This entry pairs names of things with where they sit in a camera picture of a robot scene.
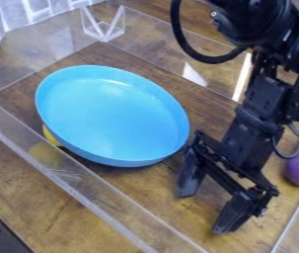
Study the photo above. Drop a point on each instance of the clear acrylic front wall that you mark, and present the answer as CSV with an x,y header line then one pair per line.
x,y
148,232

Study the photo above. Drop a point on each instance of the white patterned curtain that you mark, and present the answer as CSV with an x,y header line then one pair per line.
x,y
20,13

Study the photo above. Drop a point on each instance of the clear acrylic wall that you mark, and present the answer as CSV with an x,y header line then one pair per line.
x,y
148,232
144,36

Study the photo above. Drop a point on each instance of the yellow toy lemon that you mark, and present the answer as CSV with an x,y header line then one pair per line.
x,y
49,137

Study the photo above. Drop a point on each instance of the blue plastic plate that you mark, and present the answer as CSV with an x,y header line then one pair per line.
x,y
111,116

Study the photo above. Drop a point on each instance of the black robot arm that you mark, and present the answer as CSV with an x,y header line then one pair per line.
x,y
263,25

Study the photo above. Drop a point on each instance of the clear acrylic back wall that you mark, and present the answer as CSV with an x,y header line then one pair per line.
x,y
144,36

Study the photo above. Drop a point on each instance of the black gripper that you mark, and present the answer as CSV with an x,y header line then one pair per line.
x,y
232,162

